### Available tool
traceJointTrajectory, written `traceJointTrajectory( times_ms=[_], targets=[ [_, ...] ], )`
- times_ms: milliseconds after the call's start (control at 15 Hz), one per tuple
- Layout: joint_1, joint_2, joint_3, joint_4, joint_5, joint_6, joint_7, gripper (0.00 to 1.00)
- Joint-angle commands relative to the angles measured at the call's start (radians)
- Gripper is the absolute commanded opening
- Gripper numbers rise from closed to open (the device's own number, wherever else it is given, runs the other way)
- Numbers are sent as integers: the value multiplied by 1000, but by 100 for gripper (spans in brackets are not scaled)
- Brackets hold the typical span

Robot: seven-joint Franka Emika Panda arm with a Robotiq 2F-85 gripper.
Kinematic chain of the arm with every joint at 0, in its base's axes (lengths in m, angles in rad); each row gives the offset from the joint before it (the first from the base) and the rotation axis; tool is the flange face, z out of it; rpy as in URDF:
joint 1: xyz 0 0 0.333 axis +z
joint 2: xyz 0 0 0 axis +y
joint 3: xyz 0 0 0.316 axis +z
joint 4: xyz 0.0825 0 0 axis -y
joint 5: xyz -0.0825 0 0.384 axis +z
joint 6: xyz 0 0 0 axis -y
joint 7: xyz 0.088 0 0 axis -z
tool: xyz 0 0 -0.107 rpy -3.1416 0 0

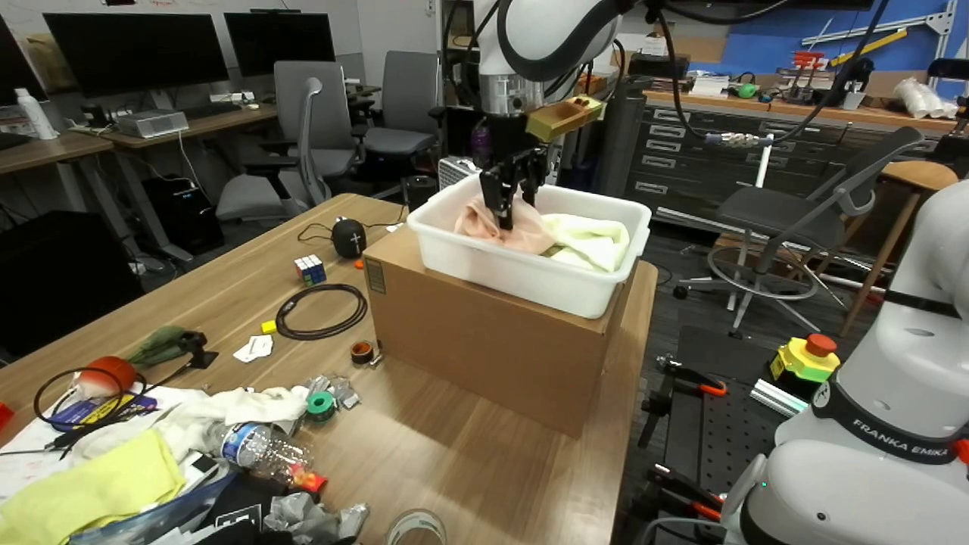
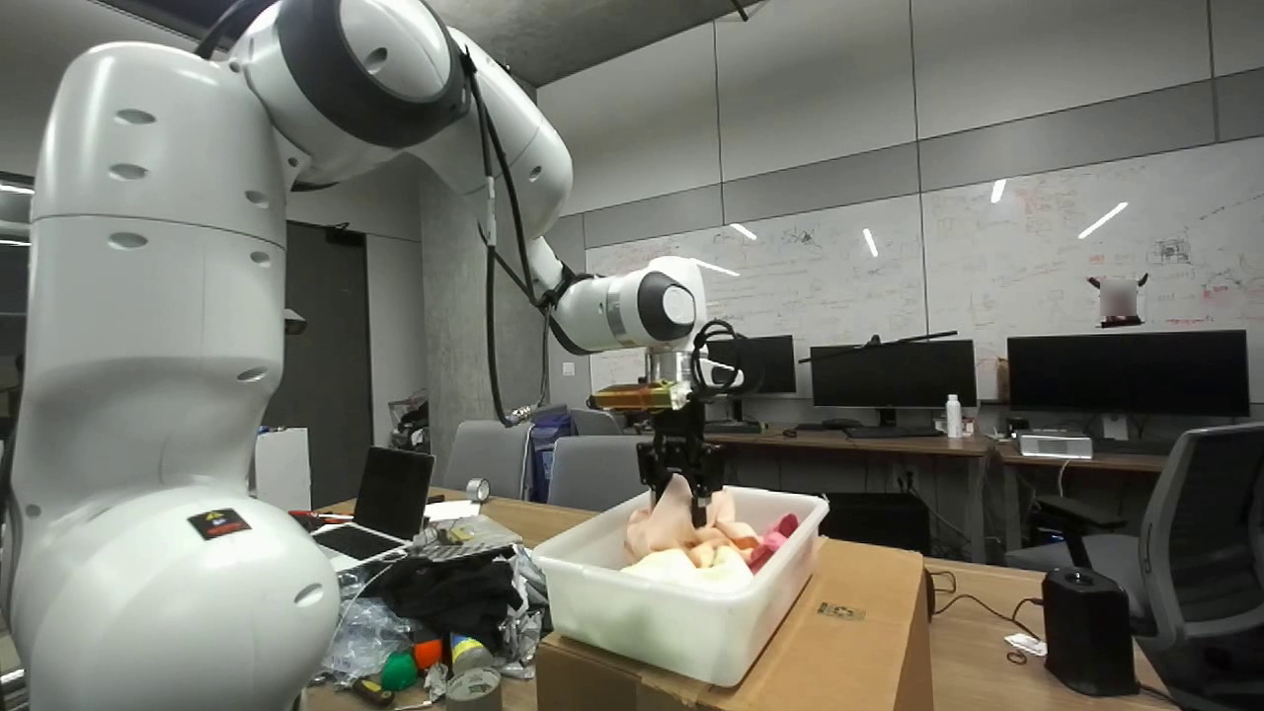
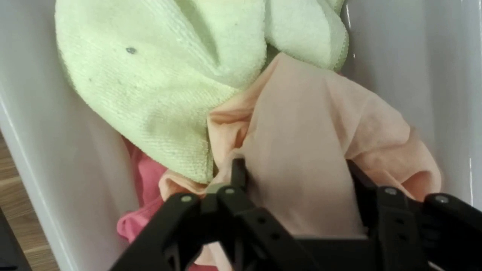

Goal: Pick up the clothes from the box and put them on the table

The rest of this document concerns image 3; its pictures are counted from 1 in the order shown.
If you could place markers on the pale green towel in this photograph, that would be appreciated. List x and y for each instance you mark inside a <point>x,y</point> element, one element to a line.
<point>180,75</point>

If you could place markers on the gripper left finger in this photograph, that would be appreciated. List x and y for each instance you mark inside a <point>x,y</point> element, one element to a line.
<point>233,210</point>

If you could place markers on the white plastic box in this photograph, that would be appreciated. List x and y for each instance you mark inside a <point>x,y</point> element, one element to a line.
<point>414,75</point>

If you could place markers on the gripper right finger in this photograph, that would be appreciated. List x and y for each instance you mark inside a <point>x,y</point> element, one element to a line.
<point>406,222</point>

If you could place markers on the pink cloth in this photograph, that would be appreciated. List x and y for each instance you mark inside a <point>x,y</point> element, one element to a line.
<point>145,195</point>

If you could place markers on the peach cloth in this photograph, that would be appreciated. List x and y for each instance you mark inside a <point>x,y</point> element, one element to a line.
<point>301,150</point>

